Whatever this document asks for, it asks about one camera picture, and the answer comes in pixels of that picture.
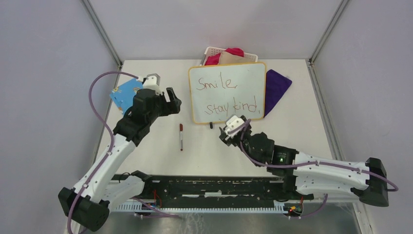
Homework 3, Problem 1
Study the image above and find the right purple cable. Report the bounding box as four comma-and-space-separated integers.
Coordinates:
229, 118, 399, 220

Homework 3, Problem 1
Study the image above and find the white plastic basket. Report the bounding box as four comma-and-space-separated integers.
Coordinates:
200, 47, 258, 66

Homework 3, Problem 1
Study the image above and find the yellow framed whiteboard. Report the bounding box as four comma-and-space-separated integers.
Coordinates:
188, 62, 267, 124

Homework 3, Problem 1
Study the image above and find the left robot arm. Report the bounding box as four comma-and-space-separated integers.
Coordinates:
58, 87, 182, 234

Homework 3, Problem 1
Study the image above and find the beige folded cloth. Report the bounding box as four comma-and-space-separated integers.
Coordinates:
218, 51, 255, 65

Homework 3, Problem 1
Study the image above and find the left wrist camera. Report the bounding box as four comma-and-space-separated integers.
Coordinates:
143, 73, 161, 96

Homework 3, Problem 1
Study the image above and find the white slotted cable duct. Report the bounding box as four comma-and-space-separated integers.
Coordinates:
114, 200, 287, 214

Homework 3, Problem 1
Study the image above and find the blue cartoon print cloth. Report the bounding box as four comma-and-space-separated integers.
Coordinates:
110, 78, 143, 114

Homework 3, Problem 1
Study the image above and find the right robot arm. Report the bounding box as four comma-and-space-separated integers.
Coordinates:
219, 127, 389, 207

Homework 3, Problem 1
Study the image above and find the brown capped whiteboard marker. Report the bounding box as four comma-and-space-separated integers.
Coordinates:
179, 123, 183, 151

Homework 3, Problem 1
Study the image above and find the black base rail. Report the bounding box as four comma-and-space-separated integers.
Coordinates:
111, 174, 314, 209

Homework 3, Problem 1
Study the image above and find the purple cable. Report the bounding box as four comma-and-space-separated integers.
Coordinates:
229, 118, 399, 220
67, 71, 181, 234

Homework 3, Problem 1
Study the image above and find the purple cloth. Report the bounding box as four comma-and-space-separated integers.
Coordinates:
264, 69, 293, 117

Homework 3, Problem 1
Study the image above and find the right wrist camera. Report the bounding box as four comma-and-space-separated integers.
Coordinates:
223, 115, 251, 137

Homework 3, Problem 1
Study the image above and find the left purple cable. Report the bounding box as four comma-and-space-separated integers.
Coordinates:
67, 71, 181, 234

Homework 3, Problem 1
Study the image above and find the pink red cloth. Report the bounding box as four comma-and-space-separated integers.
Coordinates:
205, 48, 244, 66

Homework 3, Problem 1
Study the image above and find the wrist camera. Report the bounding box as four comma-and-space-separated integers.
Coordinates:
143, 73, 161, 96
223, 115, 251, 137

